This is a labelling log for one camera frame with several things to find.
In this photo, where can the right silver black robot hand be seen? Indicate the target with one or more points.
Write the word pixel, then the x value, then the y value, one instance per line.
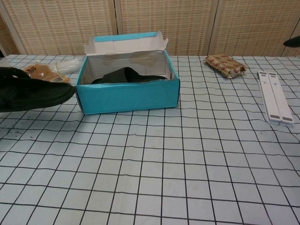
pixel 294 42

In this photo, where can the black rubber slipper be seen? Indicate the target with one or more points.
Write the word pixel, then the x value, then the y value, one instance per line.
pixel 122 75
pixel 32 93

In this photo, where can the turquoise cardboard shoe box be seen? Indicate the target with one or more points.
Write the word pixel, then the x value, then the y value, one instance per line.
pixel 126 98

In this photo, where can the white flat rectangular device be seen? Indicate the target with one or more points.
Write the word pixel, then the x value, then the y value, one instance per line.
pixel 276 98

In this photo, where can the gold foil snack package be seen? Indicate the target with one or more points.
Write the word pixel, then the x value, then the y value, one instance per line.
pixel 225 66

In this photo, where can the bamboo folding screen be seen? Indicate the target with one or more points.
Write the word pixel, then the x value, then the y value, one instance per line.
pixel 187 25

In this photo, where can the blue checked tablecloth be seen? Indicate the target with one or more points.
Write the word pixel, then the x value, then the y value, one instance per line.
pixel 150 168

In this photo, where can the clear pack of white sticks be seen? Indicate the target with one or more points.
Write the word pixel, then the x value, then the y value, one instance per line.
pixel 68 66

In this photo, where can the brown sauce pouch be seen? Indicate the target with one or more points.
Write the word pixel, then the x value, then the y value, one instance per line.
pixel 44 73

